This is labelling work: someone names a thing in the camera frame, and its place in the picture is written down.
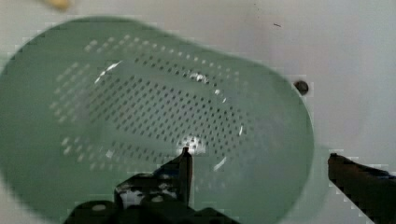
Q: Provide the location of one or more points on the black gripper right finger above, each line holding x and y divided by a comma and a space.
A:
372, 190

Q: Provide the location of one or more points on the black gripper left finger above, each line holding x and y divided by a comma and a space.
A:
171, 180

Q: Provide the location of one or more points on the mint green strainer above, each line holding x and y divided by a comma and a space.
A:
91, 102

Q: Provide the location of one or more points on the yellow peeled banana toy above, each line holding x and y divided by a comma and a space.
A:
59, 4

